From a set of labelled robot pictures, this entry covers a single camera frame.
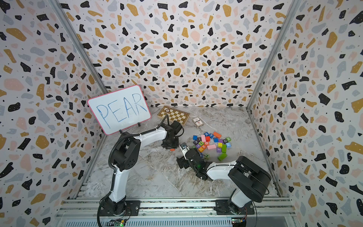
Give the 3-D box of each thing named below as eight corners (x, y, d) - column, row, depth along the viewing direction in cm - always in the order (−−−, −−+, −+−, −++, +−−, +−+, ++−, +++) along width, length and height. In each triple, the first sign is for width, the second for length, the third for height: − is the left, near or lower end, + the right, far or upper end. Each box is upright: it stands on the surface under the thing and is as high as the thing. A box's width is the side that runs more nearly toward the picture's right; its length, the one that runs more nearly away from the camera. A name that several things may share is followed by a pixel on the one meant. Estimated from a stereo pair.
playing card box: (197, 127, 112) (197, 125, 110) (192, 120, 116) (192, 118, 115) (203, 124, 114) (203, 123, 112) (197, 118, 118) (198, 116, 116)
